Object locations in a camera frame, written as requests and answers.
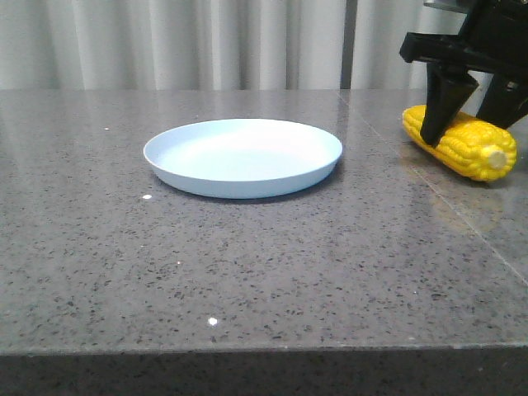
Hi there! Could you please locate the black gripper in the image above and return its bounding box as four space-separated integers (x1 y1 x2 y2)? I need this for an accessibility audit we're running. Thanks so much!
399 1 527 147

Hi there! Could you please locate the yellow corn cob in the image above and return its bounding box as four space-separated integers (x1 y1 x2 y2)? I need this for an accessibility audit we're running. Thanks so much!
403 105 517 182

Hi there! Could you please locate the light blue round plate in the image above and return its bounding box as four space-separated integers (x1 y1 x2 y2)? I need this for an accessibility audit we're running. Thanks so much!
143 119 343 199

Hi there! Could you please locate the white pleated curtain right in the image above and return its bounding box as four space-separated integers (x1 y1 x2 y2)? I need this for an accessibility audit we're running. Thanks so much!
350 0 528 91

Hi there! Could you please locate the white pleated curtain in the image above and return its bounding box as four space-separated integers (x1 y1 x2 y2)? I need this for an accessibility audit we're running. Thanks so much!
1 1 347 90
350 0 528 91

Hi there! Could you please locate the white pleated curtain left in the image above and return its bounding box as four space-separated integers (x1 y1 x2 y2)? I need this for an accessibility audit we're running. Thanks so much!
1 1 347 90

